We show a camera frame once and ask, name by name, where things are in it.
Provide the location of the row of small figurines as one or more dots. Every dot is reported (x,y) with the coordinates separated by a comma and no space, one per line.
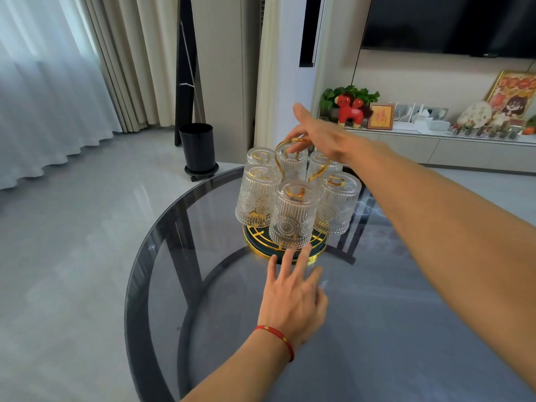
(485,132)

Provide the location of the person's left little finger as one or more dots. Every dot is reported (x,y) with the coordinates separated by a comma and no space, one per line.
(272,270)

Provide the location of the gold cup rack green base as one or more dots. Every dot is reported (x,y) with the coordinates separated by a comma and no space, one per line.
(256,243)

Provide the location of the person's left forearm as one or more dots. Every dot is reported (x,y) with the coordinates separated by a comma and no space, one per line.
(247,372)

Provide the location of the white router with antennas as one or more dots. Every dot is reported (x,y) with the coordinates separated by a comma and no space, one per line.
(405,121)

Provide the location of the orange fruit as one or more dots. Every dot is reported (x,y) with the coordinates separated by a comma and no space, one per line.
(529,131)

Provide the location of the person's left middle finger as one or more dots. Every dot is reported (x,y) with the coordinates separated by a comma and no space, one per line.
(303,261)

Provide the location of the white tissue box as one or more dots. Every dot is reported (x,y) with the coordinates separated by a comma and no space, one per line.
(435,125)

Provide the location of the white television cabinet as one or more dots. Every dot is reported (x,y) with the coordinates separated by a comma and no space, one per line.
(460,152)

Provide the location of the person's right thumb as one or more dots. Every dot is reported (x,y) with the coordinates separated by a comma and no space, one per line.
(298,133)

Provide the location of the black round bin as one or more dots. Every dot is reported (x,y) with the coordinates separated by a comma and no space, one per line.
(197,146)

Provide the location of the person's left hand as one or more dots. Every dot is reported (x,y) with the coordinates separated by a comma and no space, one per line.
(293,305)

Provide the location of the round decorative plate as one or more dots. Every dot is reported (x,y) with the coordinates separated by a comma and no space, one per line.
(474,115)

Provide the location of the black wheeled bin base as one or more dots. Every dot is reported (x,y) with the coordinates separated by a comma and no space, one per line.
(203,174)

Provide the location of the person's left thumb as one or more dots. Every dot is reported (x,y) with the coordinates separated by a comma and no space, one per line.
(322,307)

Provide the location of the red horse figurine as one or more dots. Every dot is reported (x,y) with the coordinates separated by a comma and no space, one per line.
(349,110)

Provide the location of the sheer white curtain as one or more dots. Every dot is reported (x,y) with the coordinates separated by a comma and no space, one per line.
(46,87)

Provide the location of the person's right hand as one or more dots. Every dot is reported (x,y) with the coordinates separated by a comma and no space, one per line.
(331,142)

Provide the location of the green potted plant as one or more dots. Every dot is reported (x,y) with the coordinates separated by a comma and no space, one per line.
(331,96)

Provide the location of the set of ribbed glass cups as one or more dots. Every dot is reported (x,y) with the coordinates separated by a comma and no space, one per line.
(293,213)

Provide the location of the small wooden picture frame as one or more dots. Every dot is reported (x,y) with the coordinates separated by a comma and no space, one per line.
(380,117)

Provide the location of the tall black floor stand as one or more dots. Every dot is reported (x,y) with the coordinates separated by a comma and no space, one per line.
(186,58)

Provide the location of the white standing air conditioner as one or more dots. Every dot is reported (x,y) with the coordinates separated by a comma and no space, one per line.
(289,79)

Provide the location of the beige curtain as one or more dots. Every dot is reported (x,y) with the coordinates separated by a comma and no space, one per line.
(134,58)

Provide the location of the black wall television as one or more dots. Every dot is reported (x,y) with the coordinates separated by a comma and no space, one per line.
(448,20)

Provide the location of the person's right forearm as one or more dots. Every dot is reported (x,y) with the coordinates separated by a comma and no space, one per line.
(452,246)

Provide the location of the gold framed cartoon picture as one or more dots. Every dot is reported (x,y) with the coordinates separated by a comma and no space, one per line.
(513,94)

